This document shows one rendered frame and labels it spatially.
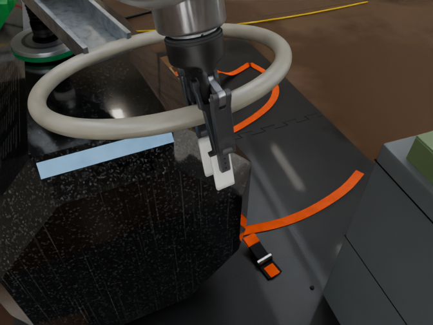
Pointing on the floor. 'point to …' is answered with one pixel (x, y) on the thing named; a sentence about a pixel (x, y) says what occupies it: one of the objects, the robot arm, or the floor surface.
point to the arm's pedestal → (387, 247)
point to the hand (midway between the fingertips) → (216, 162)
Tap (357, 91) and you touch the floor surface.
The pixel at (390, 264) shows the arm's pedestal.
